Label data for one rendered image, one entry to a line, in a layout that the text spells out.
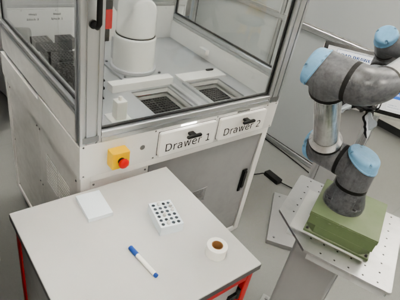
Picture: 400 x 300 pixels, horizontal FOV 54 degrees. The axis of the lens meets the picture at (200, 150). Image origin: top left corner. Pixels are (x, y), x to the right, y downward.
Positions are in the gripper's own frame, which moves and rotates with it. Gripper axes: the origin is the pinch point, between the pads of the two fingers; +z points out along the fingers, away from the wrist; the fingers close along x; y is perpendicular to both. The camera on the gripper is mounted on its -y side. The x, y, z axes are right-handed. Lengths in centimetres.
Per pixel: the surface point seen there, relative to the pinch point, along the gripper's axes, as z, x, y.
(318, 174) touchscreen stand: 0, 43, -91
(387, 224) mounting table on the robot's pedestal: 21.3, 39.3, -12.0
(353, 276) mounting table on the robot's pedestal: 46, 21, 7
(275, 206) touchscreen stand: 26, 42, -127
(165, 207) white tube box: 55, -44, -12
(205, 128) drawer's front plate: 19, -41, -35
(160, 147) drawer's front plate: 36, -55, -29
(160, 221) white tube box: 60, -44, -7
